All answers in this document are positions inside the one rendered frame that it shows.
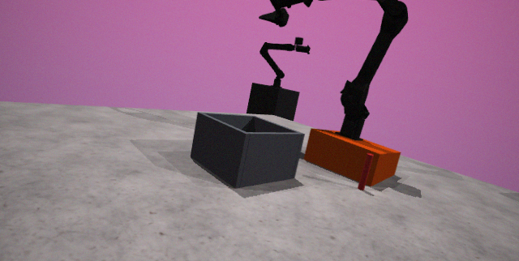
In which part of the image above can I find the dark red peg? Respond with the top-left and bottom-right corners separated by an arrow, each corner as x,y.
358,153 -> 373,190

